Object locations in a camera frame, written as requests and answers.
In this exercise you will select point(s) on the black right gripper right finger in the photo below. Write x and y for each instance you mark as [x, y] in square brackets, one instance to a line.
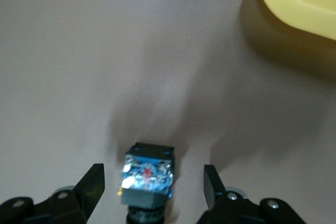
[212, 187]

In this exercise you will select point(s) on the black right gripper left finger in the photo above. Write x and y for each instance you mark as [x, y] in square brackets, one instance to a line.
[89, 190]

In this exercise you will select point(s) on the yellow mushroom push button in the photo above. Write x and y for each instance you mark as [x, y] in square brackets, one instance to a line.
[147, 176]

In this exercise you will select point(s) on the yellow plastic tray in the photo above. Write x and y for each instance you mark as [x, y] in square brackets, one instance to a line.
[307, 1]

